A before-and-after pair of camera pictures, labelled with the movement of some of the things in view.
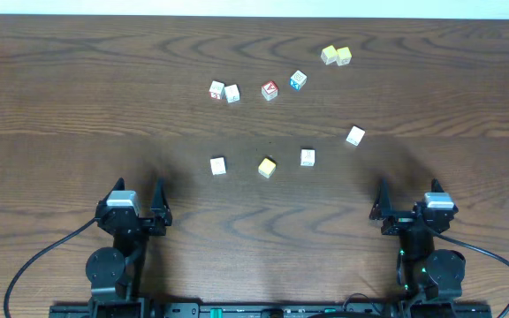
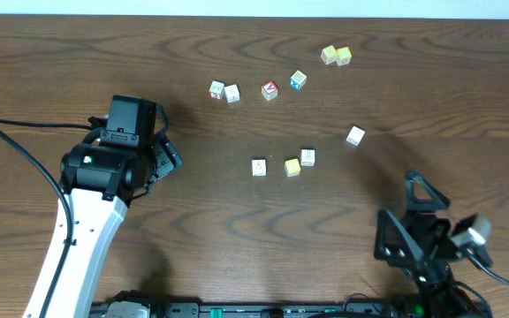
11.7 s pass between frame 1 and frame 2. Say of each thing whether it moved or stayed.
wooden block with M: stayed
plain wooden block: stayed
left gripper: moved
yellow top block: moved
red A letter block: stayed
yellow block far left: stayed
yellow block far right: stayed
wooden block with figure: stayed
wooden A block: moved
